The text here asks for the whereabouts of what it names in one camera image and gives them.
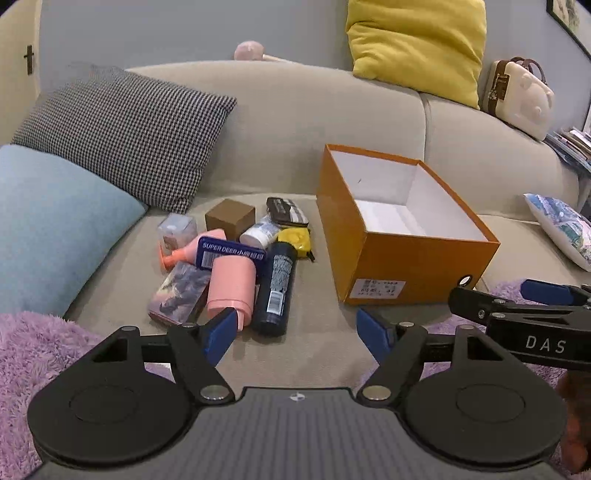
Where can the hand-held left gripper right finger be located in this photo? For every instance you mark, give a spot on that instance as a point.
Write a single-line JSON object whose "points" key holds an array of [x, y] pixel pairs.
{"points": [[374, 339]]}

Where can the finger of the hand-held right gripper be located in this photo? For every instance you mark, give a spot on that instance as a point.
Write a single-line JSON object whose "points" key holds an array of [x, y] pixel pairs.
{"points": [[545, 290], [471, 302]]}

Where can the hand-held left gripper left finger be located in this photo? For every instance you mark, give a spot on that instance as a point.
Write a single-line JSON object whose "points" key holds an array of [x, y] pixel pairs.
{"points": [[221, 334]]}

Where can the pink cylinder container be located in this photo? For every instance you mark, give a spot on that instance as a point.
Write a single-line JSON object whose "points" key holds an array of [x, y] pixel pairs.
{"points": [[231, 286]]}

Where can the dark picture card box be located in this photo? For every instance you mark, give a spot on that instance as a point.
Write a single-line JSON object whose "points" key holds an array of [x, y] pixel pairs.
{"points": [[178, 290]]}

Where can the orange cardboard box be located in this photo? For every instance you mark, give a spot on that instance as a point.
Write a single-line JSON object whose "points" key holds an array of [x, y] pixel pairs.
{"points": [[406, 263]]}

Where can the pink bottle with orange cap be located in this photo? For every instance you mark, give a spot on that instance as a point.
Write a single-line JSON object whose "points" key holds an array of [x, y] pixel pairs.
{"points": [[189, 251]]}

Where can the white blue tissue packet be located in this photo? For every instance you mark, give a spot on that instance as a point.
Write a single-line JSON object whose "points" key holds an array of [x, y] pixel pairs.
{"points": [[258, 233]]}

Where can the yellow tape measure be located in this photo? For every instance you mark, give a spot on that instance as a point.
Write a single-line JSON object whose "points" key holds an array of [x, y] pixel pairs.
{"points": [[295, 240]]}

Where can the plaid case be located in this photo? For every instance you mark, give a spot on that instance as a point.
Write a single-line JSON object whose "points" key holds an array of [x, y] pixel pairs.
{"points": [[286, 212]]}

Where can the person's right hand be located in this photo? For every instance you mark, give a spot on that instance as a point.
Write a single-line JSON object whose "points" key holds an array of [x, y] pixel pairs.
{"points": [[578, 415]]}

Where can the blue white printed cushion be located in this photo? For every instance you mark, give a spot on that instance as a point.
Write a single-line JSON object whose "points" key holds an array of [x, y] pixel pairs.
{"points": [[563, 226]]}

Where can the dark blue spray can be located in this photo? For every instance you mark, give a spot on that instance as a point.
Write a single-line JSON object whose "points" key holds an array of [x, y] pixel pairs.
{"points": [[274, 286]]}

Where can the blue tin box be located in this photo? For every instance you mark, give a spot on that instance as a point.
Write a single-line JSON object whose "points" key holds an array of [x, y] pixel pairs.
{"points": [[221, 251]]}

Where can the brown cube box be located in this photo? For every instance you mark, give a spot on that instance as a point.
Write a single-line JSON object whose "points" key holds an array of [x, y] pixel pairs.
{"points": [[226, 221]]}

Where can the clear plastic box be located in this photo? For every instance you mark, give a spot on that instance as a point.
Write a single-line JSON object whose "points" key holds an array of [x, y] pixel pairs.
{"points": [[175, 230]]}

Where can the stack of books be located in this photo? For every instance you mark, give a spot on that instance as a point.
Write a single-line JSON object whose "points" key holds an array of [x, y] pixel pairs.
{"points": [[572, 143]]}

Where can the cream small suitcase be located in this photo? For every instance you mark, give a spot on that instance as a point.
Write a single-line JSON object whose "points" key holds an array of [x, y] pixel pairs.
{"points": [[521, 97]]}

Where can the purple fluffy blanket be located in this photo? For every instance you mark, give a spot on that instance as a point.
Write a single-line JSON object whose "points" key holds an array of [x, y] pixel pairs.
{"points": [[27, 360]]}

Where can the light blue pillow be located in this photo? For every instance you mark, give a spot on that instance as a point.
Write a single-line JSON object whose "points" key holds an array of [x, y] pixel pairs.
{"points": [[55, 221]]}

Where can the houndstooth pillow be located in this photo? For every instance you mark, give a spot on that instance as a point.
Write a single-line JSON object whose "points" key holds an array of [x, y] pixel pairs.
{"points": [[120, 134]]}

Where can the beige sofa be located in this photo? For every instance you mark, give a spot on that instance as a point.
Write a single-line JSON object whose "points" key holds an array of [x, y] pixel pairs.
{"points": [[300, 115]]}

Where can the yellow pillow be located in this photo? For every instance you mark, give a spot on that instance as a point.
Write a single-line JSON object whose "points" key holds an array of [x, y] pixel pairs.
{"points": [[415, 41]]}

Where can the pink plush toy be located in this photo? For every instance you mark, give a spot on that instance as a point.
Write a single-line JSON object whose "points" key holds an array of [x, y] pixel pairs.
{"points": [[249, 50]]}

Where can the cream door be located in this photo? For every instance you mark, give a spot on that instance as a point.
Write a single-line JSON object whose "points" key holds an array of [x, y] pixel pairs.
{"points": [[16, 83]]}

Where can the black picture frame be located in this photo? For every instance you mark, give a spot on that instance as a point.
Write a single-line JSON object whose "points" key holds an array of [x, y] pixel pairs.
{"points": [[568, 14]]}

